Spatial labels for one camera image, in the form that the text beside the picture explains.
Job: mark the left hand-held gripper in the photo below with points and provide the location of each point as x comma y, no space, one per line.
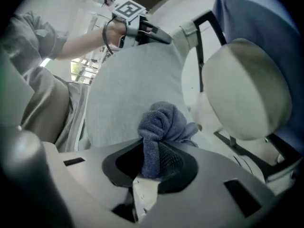
127,9

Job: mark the bright window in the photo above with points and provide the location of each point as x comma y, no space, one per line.
83,71

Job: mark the cream chair with black frame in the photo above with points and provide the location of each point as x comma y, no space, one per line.
244,89

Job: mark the blue fabric cover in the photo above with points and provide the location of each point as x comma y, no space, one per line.
261,20

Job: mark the grey fabric chair back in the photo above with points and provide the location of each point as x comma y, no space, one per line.
133,84

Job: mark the person's grey shirt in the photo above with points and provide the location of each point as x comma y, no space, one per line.
45,91

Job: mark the blue-grey terry cloth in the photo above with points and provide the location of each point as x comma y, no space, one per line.
161,125

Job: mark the person's left forearm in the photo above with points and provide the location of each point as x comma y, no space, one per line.
90,40

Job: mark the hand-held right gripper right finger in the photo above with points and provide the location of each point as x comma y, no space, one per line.
202,198

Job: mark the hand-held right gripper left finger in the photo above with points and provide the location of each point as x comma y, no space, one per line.
95,170

